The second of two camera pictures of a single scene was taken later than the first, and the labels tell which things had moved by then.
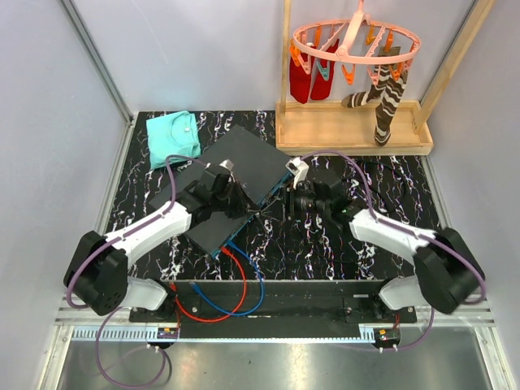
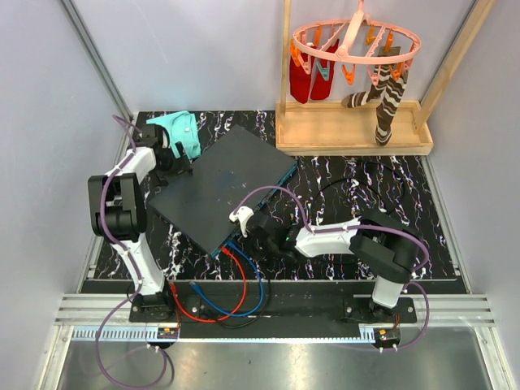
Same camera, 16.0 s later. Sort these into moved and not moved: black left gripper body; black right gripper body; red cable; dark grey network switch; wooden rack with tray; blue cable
Moved: black left gripper body; black right gripper body
Not moved: blue cable; dark grey network switch; red cable; wooden rack with tray
